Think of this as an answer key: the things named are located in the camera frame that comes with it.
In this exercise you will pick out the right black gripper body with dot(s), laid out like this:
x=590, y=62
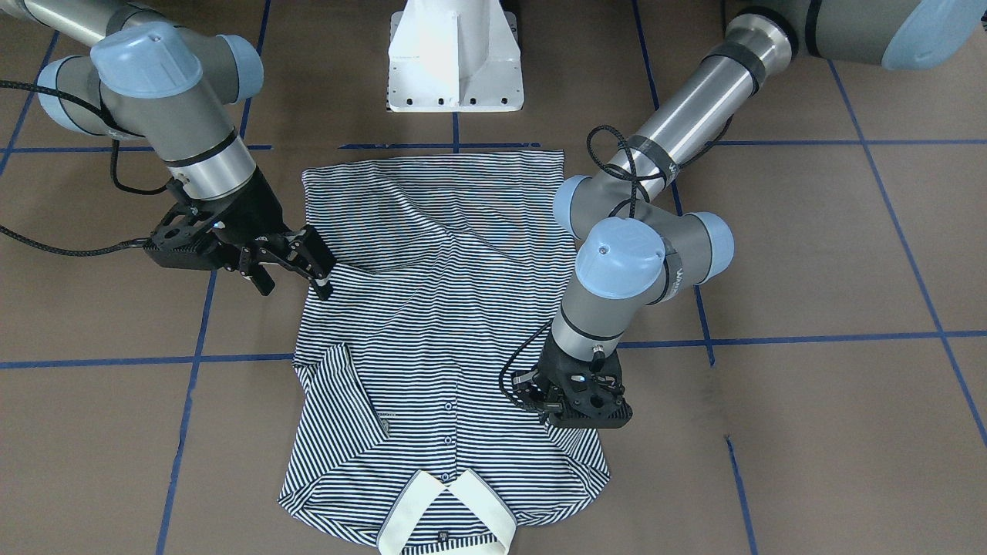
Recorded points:
x=253, y=210

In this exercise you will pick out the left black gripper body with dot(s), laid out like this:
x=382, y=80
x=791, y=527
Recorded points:
x=552, y=367

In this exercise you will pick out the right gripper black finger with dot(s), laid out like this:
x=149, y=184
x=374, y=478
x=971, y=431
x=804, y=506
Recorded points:
x=304, y=252
x=250, y=267

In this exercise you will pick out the navy white striped polo shirt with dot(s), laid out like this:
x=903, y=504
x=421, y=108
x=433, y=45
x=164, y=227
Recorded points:
x=444, y=265

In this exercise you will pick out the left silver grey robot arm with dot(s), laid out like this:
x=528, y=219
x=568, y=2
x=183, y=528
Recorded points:
x=633, y=254

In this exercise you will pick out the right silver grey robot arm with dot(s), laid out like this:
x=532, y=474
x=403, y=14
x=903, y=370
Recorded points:
x=148, y=78

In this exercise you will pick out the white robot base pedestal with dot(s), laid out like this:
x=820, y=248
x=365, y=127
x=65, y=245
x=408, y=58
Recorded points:
x=455, y=56

